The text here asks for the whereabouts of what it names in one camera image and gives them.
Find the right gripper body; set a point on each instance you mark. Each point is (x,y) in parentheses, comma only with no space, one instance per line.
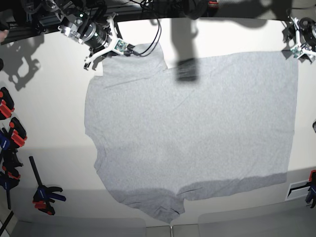
(94,35)

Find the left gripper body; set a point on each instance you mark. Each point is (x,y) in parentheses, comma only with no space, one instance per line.
(308,27)

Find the grey T-shirt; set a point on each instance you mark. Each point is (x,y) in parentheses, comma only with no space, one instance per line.
(210,127)

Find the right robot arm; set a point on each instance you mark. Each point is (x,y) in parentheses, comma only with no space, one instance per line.
(78,20)

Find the red black clamp upper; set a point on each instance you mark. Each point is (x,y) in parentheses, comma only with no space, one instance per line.
(6,104)

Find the red black clamp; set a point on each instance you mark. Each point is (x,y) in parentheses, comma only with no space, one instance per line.
(16,135)
(6,104)

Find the red black clamp lower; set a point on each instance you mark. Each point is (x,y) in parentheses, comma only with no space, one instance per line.
(16,135)

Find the white black label sticker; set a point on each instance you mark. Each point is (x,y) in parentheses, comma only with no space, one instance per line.
(297,190)

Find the blue red clamp right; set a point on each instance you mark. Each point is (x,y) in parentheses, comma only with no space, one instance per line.
(311,197)

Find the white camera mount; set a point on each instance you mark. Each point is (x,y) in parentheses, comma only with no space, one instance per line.
(114,44)
(292,32)

